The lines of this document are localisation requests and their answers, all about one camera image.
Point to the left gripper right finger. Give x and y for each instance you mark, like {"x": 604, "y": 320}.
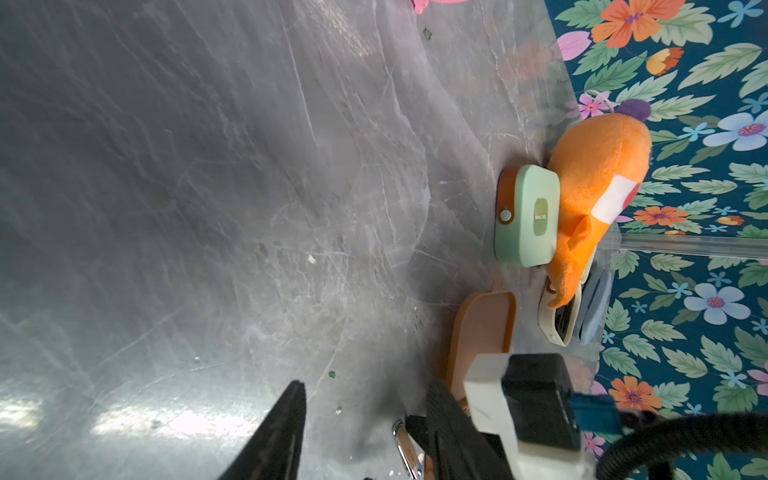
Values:
{"x": 457, "y": 449}

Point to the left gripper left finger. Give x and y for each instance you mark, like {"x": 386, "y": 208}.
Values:
{"x": 274, "y": 450}

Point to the brown clipper case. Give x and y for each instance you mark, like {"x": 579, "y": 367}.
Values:
{"x": 484, "y": 324}

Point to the cream clipper case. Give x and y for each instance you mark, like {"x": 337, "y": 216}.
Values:
{"x": 563, "y": 324}

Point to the green clipper case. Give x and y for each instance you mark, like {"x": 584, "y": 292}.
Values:
{"x": 526, "y": 216}

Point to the silver nail clipper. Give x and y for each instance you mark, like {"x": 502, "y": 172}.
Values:
{"x": 408, "y": 453}

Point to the blue closed case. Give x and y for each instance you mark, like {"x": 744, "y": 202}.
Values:
{"x": 597, "y": 306}

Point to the orange shark plush toy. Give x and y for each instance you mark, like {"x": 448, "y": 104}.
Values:
{"x": 601, "y": 163}

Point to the pink alarm clock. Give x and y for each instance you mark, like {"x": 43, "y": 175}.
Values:
{"x": 421, "y": 5}

